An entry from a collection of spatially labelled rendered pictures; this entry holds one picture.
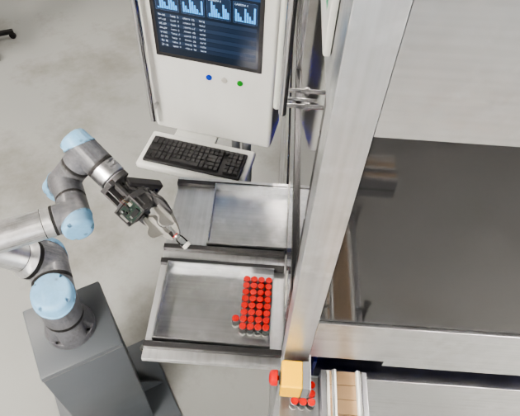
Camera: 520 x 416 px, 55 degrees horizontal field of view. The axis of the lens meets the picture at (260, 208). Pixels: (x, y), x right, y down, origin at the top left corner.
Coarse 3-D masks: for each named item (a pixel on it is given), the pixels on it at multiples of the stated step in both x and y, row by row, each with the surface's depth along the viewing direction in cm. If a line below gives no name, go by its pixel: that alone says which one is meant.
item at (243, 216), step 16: (224, 192) 182; (240, 192) 183; (256, 192) 183; (272, 192) 182; (224, 208) 178; (240, 208) 178; (256, 208) 178; (272, 208) 179; (224, 224) 174; (240, 224) 174; (256, 224) 174; (272, 224) 174; (208, 240) 167; (224, 240) 169; (240, 240) 170; (256, 240) 170; (272, 240) 170
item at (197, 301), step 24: (168, 264) 160; (192, 264) 160; (216, 264) 159; (168, 288) 157; (192, 288) 158; (216, 288) 158; (240, 288) 158; (264, 288) 158; (168, 312) 152; (192, 312) 152; (216, 312) 153; (168, 336) 147; (192, 336) 148; (216, 336) 148; (240, 336) 148
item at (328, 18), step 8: (328, 0) 69; (336, 0) 65; (328, 8) 68; (336, 8) 66; (328, 16) 68; (336, 16) 67; (328, 24) 68; (328, 32) 69; (328, 40) 70; (328, 48) 71; (328, 56) 72
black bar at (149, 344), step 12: (156, 348) 144; (168, 348) 144; (180, 348) 143; (192, 348) 143; (204, 348) 144; (216, 348) 144; (228, 348) 144; (240, 348) 144; (252, 348) 144; (264, 348) 144
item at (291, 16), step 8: (288, 0) 104; (296, 0) 103; (288, 8) 105; (296, 8) 105; (288, 16) 106; (288, 24) 107; (288, 32) 109; (288, 40) 110; (288, 48) 112; (288, 56) 113; (288, 64) 115; (288, 72) 117; (288, 80) 119; (288, 88) 121; (280, 96) 123; (280, 104) 125; (288, 104) 125; (296, 104) 125; (304, 104) 125; (280, 112) 126
